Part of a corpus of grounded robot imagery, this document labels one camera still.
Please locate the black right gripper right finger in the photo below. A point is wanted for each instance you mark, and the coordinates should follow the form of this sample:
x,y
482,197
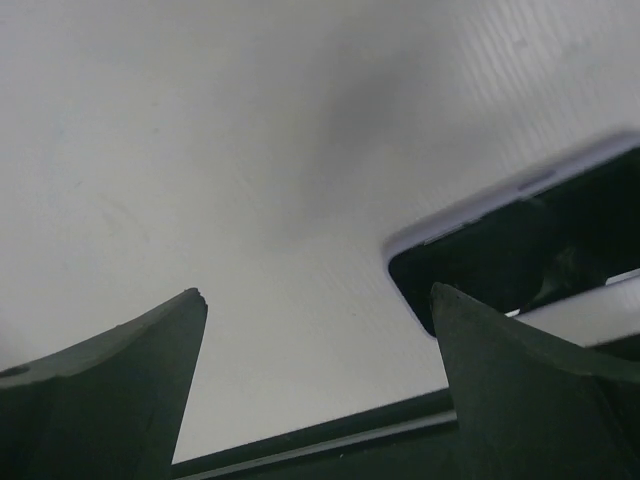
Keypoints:
x,y
531,405

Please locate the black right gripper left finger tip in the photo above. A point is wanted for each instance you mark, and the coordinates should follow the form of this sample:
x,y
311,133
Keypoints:
x,y
109,407

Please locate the lilac-cased phone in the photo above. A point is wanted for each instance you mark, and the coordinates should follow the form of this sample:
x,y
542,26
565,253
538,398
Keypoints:
x,y
551,233

